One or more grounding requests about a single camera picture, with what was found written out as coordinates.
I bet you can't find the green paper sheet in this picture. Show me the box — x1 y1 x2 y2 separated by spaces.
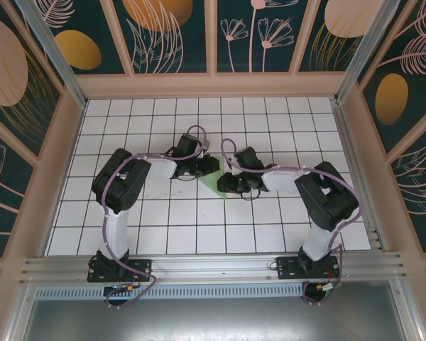
197 156 236 202

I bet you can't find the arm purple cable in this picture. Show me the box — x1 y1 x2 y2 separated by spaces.
220 138 364 306
102 124 210 309

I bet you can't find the aluminium frame post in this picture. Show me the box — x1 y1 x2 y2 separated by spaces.
334 0 409 104
13 0 89 109

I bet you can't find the long aluminium mounting rail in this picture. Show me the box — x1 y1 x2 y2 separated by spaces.
19 251 408 288

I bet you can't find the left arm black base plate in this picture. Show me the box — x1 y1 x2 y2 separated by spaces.
87 258 153 283

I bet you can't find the aluminium side rail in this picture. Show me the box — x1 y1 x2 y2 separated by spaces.
330 100 390 254

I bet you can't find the slotted grey cable duct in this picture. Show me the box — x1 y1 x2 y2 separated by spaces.
33 282 306 301

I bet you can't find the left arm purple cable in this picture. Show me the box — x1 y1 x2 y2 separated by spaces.
102 124 210 309

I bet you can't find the grey metal sheet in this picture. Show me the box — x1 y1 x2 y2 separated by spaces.
19 297 411 341

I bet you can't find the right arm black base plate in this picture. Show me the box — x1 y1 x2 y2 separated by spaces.
275 256 342 281

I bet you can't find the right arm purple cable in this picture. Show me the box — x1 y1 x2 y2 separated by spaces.
220 138 364 306

